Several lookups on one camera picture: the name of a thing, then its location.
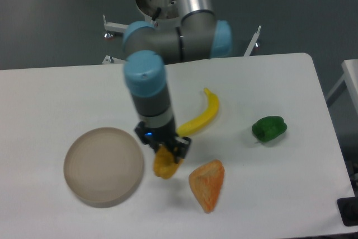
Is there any yellow banana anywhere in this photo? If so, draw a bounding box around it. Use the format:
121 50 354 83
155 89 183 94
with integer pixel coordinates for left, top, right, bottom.
177 88 220 137

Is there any beige round plate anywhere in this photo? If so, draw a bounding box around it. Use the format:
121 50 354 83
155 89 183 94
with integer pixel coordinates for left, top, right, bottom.
63 127 144 208

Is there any orange croissant pastry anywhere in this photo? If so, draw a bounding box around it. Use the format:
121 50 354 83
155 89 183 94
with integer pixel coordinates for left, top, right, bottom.
189 160 225 213

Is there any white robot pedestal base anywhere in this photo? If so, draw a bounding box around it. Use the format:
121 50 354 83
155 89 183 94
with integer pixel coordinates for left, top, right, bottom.
101 0 185 65

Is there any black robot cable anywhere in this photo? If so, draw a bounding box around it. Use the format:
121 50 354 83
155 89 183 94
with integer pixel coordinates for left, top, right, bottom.
150 7 162 24

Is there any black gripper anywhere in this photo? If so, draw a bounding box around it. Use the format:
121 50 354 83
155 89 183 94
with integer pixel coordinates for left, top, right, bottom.
134 121 192 163

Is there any yellow bell pepper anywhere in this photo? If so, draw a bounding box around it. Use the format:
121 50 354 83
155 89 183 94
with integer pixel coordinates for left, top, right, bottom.
153 146 183 180

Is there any white side table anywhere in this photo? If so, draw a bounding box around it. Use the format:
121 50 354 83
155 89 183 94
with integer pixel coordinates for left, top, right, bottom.
325 59 357 111

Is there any black device at edge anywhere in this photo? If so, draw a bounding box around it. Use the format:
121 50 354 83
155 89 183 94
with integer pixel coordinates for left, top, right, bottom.
337 197 357 227

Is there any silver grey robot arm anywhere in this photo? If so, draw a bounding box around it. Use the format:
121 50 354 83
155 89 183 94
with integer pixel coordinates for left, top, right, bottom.
123 0 232 163

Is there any green bell pepper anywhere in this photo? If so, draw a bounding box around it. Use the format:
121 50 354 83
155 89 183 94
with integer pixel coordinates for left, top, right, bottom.
252 116 288 143

